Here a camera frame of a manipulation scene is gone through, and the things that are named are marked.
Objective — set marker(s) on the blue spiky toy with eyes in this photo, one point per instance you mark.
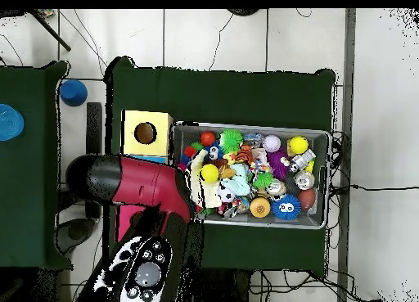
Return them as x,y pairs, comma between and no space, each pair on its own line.
286,213

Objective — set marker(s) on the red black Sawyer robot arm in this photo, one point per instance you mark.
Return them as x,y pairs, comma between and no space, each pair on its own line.
140,184

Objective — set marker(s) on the wooden box with three holes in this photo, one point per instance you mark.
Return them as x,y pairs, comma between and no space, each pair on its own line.
160,145

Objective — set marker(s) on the shallow metal mesh bin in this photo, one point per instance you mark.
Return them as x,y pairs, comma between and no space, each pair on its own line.
294,133

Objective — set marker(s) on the yellow tennis ball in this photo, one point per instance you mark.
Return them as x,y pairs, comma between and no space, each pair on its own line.
209,173

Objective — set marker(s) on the orange red ball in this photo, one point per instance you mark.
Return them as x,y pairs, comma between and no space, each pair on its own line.
208,138

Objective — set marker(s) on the green spiky ball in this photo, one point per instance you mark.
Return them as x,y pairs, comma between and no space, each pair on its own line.
231,140

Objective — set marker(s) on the cream muslin cloth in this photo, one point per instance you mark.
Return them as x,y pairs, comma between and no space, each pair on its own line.
209,192

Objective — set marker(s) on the orange striped tiger plush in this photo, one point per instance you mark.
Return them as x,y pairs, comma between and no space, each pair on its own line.
244,154

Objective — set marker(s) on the light teal muslin cloth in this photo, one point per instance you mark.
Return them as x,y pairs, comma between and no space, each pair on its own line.
239,184

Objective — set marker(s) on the white baseball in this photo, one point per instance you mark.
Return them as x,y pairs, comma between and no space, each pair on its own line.
271,143

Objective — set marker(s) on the dark green table cloth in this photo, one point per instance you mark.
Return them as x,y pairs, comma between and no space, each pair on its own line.
222,95
29,184

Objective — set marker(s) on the toy hamburger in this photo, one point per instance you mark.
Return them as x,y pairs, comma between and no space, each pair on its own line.
260,207

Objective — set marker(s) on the purple spiky toy with eyes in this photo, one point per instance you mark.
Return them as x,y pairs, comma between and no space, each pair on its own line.
278,163

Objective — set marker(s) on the yellow smiley ball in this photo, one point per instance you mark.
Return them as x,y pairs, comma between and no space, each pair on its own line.
298,145

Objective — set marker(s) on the dark grey round seat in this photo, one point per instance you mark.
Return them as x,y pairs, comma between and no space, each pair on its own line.
77,231

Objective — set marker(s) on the blue plastic cup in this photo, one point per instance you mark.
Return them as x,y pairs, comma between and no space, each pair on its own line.
73,93

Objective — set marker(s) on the black round stand base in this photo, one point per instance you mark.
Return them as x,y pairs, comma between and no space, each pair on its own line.
244,11

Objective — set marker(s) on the black pole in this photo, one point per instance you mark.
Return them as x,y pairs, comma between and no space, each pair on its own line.
52,33

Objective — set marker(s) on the blue round lid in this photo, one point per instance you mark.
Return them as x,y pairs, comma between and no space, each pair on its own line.
9,122

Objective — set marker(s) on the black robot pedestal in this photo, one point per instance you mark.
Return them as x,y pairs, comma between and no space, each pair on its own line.
229,287

